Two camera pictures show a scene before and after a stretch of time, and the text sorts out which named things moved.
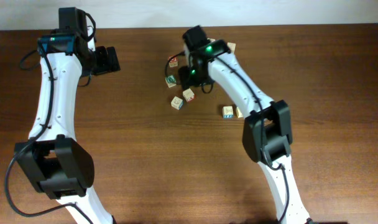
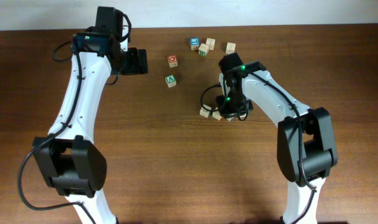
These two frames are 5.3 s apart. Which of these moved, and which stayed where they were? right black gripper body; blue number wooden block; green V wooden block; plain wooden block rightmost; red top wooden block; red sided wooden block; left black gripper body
Moved: blue number wooden block; right black gripper body; red sided wooden block; left black gripper body
Stayed: red top wooden block; green V wooden block; plain wooden block rightmost
